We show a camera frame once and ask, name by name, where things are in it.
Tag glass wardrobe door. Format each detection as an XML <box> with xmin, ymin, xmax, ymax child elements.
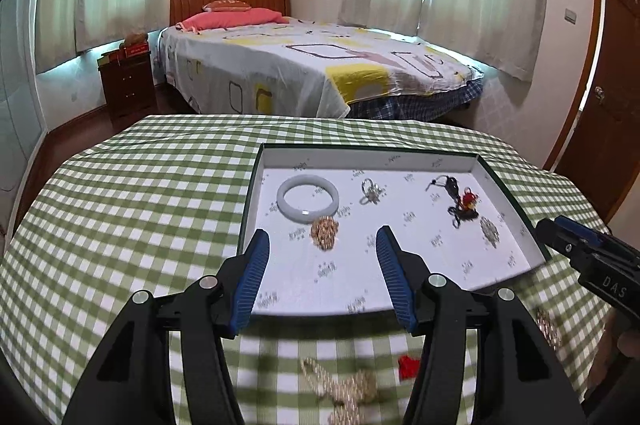
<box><xmin>1</xmin><ymin>0</ymin><xmax>44</xmax><ymax>249</ymax></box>

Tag pink pillow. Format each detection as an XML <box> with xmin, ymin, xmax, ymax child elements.
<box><xmin>176</xmin><ymin>8</ymin><xmax>288</xmax><ymax>32</ymax></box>

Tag small gold pearl brooch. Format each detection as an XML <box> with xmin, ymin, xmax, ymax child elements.
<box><xmin>310</xmin><ymin>216</ymin><xmax>338</xmax><ymax>252</ymax></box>

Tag person's hand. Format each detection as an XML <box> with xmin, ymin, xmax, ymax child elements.
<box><xmin>586</xmin><ymin>309</ymin><xmax>640</xmax><ymax>396</ymax></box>

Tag wall light switch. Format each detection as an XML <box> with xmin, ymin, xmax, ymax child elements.
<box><xmin>564</xmin><ymin>8</ymin><xmax>577</xmax><ymax>24</ymax></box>

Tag green white checkered tablecloth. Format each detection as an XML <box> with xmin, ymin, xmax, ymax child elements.
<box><xmin>1</xmin><ymin>115</ymin><xmax>608</xmax><ymax>424</ymax></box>

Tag pearl rhinestone flower brooch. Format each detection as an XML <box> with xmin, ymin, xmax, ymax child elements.
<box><xmin>534</xmin><ymin>307</ymin><xmax>562</xmax><ymax>353</ymax></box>

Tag silver rhinestone brooch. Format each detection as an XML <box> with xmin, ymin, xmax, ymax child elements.
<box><xmin>480</xmin><ymin>216</ymin><xmax>500</xmax><ymax>249</ymax></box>

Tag red flower gold brooch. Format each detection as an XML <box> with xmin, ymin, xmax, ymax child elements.
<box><xmin>398</xmin><ymin>355</ymin><xmax>421</xmax><ymax>382</ymax></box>

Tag black cord pendant necklace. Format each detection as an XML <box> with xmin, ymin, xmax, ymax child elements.
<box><xmin>425</xmin><ymin>174</ymin><xmax>481</xmax><ymax>230</ymax></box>

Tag orange patterned pillow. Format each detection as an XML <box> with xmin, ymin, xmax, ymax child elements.
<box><xmin>202</xmin><ymin>0</ymin><xmax>252</xmax><ymax>12</ymax></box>

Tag brown wooden door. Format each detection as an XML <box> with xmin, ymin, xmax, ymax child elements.
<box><xmin>544</xmin><ymin>0</ymin><xmax>639</xmax><ymax>223</ymax></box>

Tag dark wooden nightstand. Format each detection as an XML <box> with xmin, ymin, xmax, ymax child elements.
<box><xmin>98</xmin><ymin>52</ymin><xmax>157</xmax><ymax>123</ymax></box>

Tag silver ring ornament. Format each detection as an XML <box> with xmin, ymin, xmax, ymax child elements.
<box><xmin>359</xmin><ymin>178</ymin><xmax>385</xmax><ymax>205</ymax></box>

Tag red knot gold pendant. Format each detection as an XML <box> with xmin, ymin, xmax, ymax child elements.
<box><xmin>460</xmin><ymin>187</ymin><xmax>478</xmax><ymax>211</ymax></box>

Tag bed with patterned quilt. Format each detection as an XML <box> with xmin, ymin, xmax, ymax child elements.
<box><xmin>156</xmin><ymin>18</ymin><xmax>484</xmax><ymax>121</ymax></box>

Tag green jewelry tray box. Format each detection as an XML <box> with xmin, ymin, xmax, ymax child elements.
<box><xmin>235</xmin><ymin>143</ymin><xmax>554</xmax><ymax>318</ymax></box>

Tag white jade bangle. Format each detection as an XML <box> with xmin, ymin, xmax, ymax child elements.
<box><xmin>277</xmin><ymin>174</ymin><xmax>340</xmax><ymax>225</ymax></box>

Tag items on nightstand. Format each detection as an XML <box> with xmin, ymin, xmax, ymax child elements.
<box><xmin>98</xmin><ymin>33</ymin><xmax>150</xmax><ymax>67</ymax></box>

